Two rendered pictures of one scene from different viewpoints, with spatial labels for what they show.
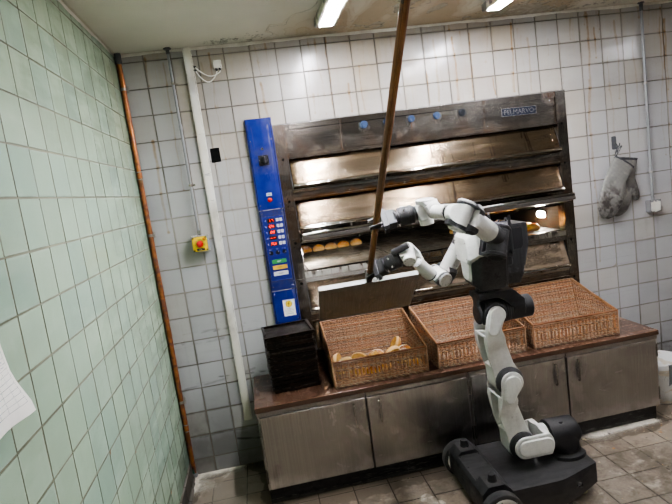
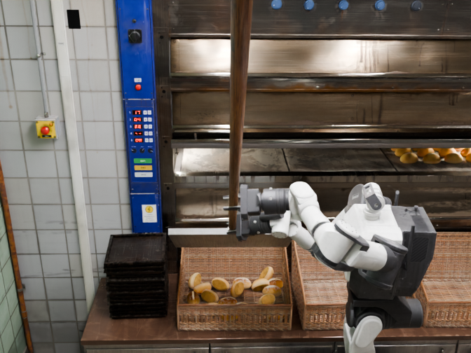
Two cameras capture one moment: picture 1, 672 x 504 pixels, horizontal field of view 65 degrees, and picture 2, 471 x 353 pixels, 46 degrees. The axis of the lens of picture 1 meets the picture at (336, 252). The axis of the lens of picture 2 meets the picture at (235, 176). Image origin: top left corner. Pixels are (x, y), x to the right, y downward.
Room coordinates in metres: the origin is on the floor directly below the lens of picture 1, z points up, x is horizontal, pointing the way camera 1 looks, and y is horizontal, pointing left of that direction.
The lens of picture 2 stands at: (0.72, -0.38, 2.36)
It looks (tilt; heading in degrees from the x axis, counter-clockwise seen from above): 24 degrees down; 6
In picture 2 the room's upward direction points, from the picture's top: 1 degrees clockwise
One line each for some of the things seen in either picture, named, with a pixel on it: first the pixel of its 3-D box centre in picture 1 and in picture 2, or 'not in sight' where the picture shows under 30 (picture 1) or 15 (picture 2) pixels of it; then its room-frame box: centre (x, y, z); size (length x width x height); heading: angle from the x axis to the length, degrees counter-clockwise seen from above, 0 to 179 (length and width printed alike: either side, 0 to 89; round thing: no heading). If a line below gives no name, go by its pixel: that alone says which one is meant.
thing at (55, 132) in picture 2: (200, 243); (48, 127); (3.18, 0.80, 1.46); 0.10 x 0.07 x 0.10; 98
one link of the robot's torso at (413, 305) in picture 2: (502, 303); (384, 307); (2.55, -0.78, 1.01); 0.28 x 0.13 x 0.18; 97
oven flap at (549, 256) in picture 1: (442, 273); (343, 202); (3.44, -0.68, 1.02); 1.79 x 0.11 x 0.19; 98
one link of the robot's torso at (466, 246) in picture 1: (491, 251); (384, 249); (2.55, -0.75, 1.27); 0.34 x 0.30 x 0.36; 3
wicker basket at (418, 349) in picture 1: (371, 344); (234, 279); (3.09, -0.13, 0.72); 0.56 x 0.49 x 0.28; 97
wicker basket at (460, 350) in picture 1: (464, 327); (350, 277); (3.18, -0.72, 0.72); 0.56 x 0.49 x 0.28; 99
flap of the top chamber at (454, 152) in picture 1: (429, 155); (357, 57); (3.44, -0.68, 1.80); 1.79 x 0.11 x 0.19; 98
